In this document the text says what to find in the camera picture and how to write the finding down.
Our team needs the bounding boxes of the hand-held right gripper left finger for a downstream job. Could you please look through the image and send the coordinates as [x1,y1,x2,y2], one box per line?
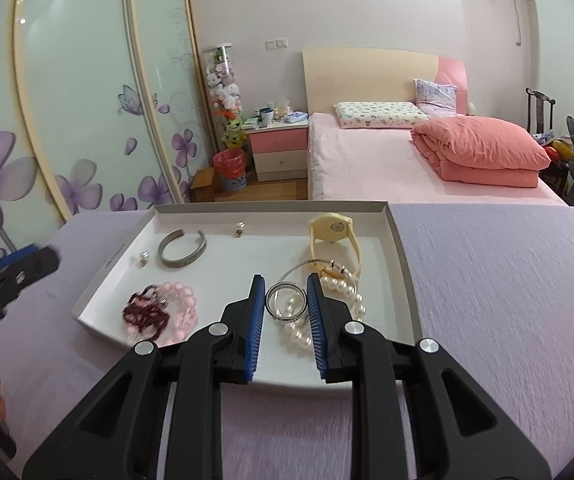
[22,274,266,480]

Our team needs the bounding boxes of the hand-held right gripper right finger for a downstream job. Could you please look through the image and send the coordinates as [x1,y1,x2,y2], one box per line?
[306,272,552,480]

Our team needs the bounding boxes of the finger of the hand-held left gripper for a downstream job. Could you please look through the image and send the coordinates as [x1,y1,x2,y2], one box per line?
[0,244,40,274]
[0,246,62,307]

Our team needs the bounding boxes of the silver ring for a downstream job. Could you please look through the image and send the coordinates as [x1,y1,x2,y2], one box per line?
[265,282,310,322]

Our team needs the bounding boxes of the white pearl bracelet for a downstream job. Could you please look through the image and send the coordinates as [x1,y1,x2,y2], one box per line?
[272,270,368,354]

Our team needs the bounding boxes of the thin silver bangle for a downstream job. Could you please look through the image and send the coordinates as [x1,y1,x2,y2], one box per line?
[278,258,362,291]

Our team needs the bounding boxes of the pink bead bracelet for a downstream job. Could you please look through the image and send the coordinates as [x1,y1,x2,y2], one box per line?
[126,281,200,347]

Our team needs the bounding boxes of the grey white cardboard tray box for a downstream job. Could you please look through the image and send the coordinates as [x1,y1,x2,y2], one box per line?
[72,201,424,397]

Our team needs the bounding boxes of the dark red bead necklace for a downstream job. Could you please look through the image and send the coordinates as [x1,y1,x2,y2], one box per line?
[124,284,172,339]

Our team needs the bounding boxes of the cream rubber wrist watch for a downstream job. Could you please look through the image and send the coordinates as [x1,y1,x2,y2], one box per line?
[308,212,365,279]

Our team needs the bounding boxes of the waste bin with red bag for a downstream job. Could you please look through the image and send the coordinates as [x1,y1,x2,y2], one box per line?
[213,148,246,192]

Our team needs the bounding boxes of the bed with pink sheet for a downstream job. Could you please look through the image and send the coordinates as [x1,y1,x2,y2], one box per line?
[307,112,568,206]

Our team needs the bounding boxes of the pink white nightstand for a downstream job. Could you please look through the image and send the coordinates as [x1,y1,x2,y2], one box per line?
[244,119,310,183]

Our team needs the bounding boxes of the yellow green plush toy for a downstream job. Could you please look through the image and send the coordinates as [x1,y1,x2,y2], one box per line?
[221,119,246,150]

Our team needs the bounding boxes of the printed flat pillow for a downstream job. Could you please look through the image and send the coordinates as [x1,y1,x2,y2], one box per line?
[333,101,430,130]

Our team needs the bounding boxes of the folded pink quilt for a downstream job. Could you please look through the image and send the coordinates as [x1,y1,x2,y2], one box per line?
[411,116,552,189]

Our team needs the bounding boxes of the clear plush toy display tube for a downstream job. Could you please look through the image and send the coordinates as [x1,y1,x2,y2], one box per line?
[202,44,246,153]

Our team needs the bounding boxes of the cream pink headboard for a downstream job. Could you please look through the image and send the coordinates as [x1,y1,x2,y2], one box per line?
[302,49,468,116]

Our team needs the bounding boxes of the small floral pillow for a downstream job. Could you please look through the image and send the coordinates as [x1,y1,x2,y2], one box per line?
[413,79,459,117]

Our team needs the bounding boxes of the colourful plush toy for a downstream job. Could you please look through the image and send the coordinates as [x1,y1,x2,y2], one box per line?
[544,136,574,165]

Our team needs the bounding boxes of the dark wooden chair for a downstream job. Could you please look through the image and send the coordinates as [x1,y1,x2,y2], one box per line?
[526,88,558,136]

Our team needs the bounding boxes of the silver cuff bracelet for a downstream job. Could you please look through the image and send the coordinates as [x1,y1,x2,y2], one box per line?
[158,229,208,267]

